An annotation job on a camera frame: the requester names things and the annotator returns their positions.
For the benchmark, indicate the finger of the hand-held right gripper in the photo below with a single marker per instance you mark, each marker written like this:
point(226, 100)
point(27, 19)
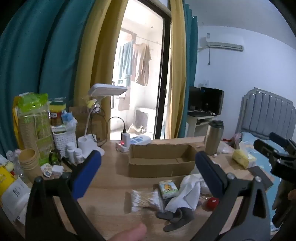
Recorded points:
point(261, 144)
point(277, 138)

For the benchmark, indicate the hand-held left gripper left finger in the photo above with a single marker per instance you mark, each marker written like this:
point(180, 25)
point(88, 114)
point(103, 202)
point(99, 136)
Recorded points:
point(89, 171)

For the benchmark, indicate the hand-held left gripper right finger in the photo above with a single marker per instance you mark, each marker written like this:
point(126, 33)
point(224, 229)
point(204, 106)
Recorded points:
point(208, 171)

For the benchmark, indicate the cartoon print tissue pack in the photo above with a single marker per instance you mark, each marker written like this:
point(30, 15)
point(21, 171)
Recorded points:
point(168, 188)

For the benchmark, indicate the brown cardboard box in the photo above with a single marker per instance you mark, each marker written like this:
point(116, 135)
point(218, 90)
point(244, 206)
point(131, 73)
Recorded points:
point(161, 170)

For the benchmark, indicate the bag of cotton swabs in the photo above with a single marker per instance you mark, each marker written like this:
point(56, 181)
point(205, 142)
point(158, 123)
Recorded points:
point(143, 200)

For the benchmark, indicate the person's left hand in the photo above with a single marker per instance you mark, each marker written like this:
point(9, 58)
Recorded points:
point(131, 233)

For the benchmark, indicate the bed with blue sheet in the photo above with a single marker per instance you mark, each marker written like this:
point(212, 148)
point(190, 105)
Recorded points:
point(252, 138)

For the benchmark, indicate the yellow tissue pack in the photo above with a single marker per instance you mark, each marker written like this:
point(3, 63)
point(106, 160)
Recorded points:
point(242, 158)

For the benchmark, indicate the grey padded headboard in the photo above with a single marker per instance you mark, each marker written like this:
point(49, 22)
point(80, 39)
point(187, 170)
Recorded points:
point(266, 113)

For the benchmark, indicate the clear plastic bag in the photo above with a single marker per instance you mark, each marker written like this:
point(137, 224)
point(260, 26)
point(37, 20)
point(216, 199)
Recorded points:
point(225, 148)

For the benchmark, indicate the small red object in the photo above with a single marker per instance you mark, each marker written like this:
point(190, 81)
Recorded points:
point(212, 203)

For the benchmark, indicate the white plug adapter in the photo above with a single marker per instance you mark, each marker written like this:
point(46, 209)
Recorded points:
point(56, 169)

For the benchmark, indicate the steel tumbler with black lid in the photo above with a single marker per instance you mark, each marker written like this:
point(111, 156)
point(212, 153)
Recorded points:
point(212, 139)

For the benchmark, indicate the white perforated basket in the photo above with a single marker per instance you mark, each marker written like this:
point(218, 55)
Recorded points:
point(64, 141)

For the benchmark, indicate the white socket with red light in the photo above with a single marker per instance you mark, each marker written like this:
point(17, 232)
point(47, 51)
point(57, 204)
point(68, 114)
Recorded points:
point(121, 146)

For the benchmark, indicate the cartoon sticker packet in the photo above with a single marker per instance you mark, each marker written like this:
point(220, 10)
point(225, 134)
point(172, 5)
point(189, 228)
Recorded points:
point(47, 170)

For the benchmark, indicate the white computer desk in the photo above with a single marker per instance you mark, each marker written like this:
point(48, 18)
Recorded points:
point(196, 126)

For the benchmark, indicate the white charger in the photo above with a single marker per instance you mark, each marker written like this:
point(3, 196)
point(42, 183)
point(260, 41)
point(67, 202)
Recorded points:
point(125, 141)

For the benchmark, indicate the brown cardboard panel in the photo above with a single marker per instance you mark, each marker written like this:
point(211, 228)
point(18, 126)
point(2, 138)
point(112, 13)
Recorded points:
point(79, 120)

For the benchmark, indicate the small green white box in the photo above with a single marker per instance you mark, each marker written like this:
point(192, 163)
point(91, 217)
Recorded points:
point(59, 128)

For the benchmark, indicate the grey sock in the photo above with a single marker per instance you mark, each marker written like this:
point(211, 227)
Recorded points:
point(182, 219)
point(166, 215)

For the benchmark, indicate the blue white plastic bag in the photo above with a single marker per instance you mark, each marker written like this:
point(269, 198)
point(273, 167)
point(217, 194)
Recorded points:
point(69, 119)

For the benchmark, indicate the white blue power strip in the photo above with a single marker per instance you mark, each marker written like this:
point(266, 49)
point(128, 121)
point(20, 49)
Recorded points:
point(141, 140)

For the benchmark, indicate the stack of brown paper cups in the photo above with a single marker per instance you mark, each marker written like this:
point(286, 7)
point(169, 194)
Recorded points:
point(29, 162)

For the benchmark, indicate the yellow lidded jar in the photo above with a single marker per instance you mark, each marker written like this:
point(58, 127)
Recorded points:
point(56, 113)

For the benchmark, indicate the yellow white hanging trinket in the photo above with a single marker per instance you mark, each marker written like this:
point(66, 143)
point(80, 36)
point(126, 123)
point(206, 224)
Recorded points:
point(92, 103)

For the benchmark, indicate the black computer monitor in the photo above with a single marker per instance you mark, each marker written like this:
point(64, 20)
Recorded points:
point(209, 100)

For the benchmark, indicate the green pack of paper cups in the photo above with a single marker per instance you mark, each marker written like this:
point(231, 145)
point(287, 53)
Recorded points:
point(30, 129)

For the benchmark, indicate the white washing machine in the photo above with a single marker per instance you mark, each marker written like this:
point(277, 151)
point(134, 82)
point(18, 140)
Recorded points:
point(143, 118)

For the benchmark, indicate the white paper packet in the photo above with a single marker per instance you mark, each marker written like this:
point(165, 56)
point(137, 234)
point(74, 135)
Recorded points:
point(15, 199)

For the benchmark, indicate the white desk lamp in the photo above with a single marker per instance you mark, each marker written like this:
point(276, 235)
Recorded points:
point(108, 90)

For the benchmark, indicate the yellow packet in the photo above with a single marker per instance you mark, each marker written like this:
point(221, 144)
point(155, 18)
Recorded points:
point(5, 180)

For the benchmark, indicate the narrow yellow curtain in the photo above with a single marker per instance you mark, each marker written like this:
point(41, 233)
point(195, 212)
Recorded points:
point(178, 69)

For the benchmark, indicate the white air conditioner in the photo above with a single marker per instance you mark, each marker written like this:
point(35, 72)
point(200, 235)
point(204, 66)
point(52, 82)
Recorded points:
point(224, 45)

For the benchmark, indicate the narrow teal curtain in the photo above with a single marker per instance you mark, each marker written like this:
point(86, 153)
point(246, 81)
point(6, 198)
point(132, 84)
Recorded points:
point(190, 58)

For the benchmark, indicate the hanging blue shirt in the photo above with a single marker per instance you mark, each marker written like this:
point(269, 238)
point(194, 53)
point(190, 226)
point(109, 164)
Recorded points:
point(124, 60)

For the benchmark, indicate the hanging brown shirt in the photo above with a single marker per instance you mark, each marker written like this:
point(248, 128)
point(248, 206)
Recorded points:
point(141, 64)

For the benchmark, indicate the wide yellow curtain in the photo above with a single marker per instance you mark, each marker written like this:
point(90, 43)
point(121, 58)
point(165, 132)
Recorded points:
point(101, 46)

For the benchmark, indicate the wide teal curtain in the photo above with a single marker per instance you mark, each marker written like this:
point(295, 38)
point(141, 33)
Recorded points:
point(34, 58)

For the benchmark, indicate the white wall socket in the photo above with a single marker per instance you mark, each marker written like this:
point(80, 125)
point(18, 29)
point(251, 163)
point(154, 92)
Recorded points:
point(206, 83)

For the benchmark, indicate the black sliding door frame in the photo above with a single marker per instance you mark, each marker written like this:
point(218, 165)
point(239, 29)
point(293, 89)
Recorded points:
point(163, 69)

